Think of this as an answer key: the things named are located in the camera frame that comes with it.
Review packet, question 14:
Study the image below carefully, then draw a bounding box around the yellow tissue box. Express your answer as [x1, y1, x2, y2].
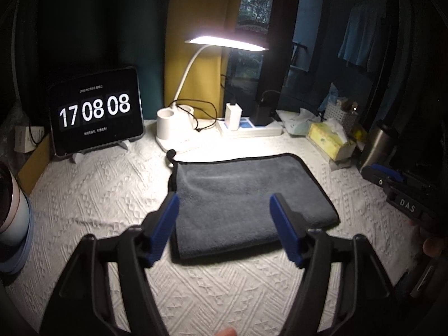
[306, 118, 357, 162]

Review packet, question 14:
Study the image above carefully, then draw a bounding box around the cardboard box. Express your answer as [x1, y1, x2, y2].
[17, 133, 54, 195]

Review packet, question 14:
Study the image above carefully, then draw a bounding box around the grey towel with black trim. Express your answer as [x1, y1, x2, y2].
[166, 150, 341, 262]

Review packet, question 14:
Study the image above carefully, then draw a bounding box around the dark green curtain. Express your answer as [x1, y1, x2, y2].
[35, 0, 172, 120]

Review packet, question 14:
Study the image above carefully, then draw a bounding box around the black charger plug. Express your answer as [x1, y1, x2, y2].
[253, 90, 281, 127]

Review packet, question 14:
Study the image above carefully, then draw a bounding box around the yellow curtain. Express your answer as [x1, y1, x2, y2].
[164, 0, 246, 121]

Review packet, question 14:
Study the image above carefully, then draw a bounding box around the white desk lamp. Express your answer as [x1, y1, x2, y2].
[156, 35, 270, 153]

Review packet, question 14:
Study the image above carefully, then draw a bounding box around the white tablet stand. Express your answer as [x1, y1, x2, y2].
[69, 139, 133, 164]

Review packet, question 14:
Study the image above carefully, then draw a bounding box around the black cable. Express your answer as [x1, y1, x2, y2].
[169, 99, 218, 134]

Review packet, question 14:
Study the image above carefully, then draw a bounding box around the person's right hand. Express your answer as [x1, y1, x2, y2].
[408, 217, 448, 258]

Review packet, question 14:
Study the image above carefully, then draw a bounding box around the small white box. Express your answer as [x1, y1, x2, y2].
[14, 125, 45, 153]

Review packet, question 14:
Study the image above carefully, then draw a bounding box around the steel tumbler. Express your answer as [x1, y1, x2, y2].
[358, 120, 398, 174]

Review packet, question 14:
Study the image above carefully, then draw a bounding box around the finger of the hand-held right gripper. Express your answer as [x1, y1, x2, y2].
[361, 163, 407, 190]

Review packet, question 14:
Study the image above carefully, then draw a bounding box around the black tablet showing clock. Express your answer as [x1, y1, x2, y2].
[48, 65, 145, 157]

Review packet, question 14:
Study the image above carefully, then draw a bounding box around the white power strip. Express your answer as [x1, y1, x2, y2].
[216, 116, 283, 138]

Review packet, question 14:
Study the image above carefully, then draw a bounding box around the hanging blue shirt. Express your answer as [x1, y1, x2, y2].
[337, 0, 387, 75]

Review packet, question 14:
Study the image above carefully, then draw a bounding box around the white charger plug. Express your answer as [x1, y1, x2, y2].
[225, 102, 242, 131]

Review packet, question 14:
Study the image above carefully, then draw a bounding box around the white textured tablecloth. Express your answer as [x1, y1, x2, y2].
[4, 119, 426, 336]

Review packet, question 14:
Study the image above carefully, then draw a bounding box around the white and pink cup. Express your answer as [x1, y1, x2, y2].
[0, 162, 29, 246]

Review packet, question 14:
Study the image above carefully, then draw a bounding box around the crumpled white tissue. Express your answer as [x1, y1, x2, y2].
[275, 108, 317, 136]

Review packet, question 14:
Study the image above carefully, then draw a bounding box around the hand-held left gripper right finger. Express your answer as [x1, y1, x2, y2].
[269, 193, 403, 336]

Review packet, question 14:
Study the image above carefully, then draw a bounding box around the white perforated basket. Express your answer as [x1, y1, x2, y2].
[325, 99, 360, 131]

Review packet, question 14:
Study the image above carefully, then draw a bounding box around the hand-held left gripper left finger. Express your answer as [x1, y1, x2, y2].
[40, 194, 180, 336]

